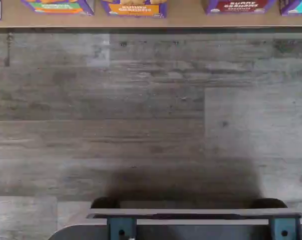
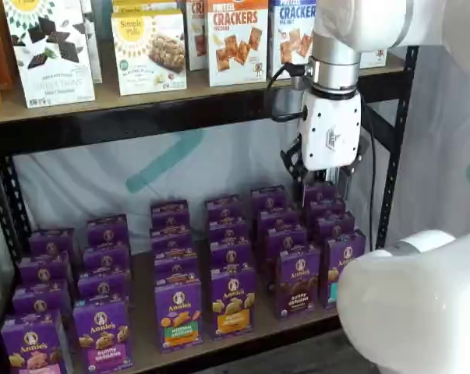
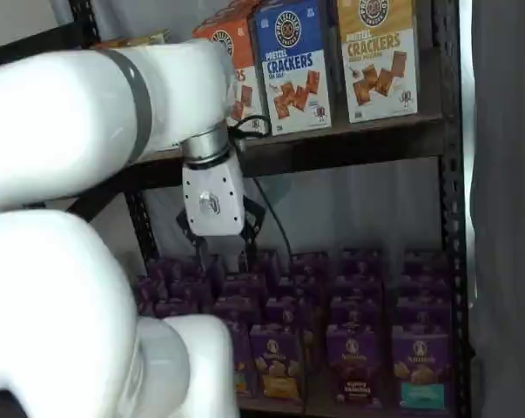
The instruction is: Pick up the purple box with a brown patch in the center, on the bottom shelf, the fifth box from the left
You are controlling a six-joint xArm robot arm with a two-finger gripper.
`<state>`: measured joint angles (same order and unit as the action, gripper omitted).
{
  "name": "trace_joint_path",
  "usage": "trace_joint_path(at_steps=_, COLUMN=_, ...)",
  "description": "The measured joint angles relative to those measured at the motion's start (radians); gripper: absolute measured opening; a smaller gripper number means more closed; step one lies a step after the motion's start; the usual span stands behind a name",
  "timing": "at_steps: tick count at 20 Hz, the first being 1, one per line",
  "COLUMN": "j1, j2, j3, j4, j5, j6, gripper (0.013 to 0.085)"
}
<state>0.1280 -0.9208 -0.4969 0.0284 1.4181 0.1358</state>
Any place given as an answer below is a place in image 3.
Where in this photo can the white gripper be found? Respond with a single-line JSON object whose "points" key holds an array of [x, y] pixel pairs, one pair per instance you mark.
{"points": [[214, 204]]}

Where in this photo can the purple Annie's chocolate grahams box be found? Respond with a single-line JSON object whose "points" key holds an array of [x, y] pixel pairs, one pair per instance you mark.
{"points": [[355, 366]]}

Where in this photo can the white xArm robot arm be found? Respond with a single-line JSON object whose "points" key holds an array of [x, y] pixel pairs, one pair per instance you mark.
{"points": [[70, 122]]}

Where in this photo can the purple Annie's snack box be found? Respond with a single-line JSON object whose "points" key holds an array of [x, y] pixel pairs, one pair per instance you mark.
{"points": [[355, 311], [236, 310], [298, 286], [190, 288], [177, 308], [358, 286], [244, 287], [151, 291], [425, 261], [424, 285], [164, 269], [361, 262], [423, 311], [288, 310], [309, 263]]}

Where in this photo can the purple Annie's hidden veggies box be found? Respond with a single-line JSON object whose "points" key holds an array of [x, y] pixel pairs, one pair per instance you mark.
{"points": [[244, 348]]}

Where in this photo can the orange cheddar pretzel crackers box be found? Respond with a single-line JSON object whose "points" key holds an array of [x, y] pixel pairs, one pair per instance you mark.
{"points": [[244, 93]]}

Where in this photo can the purple Annie's box yellow label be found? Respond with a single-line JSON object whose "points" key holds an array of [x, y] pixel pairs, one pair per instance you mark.
{"points": [[277, 361]]}

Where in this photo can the blue sea salt crackers box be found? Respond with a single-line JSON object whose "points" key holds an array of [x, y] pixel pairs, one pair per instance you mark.
{"points": [[292, 87]]}

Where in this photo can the yellow honey mustard crackers box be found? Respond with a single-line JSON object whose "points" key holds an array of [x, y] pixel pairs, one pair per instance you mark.
{"points": [[375, 65]]}

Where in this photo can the purple Annie's box teal label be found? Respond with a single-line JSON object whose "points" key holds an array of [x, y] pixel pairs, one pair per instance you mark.
{"points": [[421, 370]]}

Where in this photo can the black metal shelving rack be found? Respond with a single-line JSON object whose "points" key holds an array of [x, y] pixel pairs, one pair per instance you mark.
{"points": [[453, 217]]}

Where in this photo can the grey side curtain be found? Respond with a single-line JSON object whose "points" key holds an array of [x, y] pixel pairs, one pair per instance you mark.
{"points": [[506, 217]]}

